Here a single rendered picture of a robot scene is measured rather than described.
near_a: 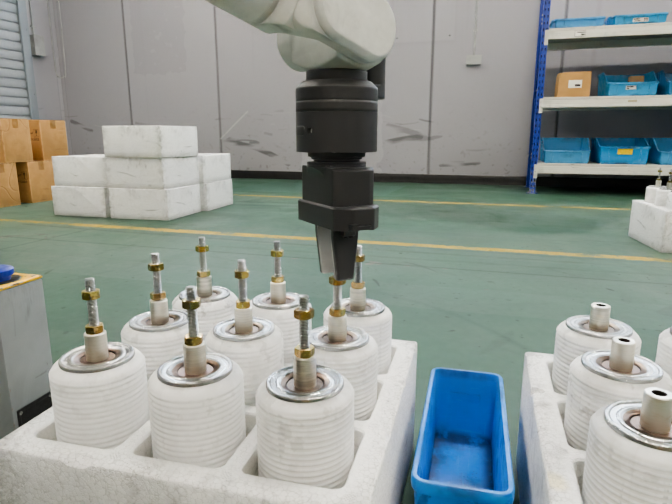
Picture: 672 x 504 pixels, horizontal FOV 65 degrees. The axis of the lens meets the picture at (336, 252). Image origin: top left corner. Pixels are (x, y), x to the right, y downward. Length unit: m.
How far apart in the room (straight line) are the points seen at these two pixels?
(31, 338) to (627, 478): 0.66
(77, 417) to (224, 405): 0.16
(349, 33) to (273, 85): 5.56
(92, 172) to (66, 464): 2.99
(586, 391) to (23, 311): 0.65
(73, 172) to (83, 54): 4.00
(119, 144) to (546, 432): 2.99
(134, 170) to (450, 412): 2.68
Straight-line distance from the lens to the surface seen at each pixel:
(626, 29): 4.93
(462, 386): 0.89
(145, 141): 3.23
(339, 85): 0.54
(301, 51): 0.58
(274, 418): 0.50
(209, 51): 6.46
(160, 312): 0.71
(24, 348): 0.76
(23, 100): 7.17
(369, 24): 0.54
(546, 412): 0.67
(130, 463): 0.58
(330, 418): 0.50
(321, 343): 0.61
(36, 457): 0.63
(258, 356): 0.63
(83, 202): 3.55
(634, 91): 4.95
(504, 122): 5.54
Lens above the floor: 0.49
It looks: 13 degrees down
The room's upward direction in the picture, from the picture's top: straight up
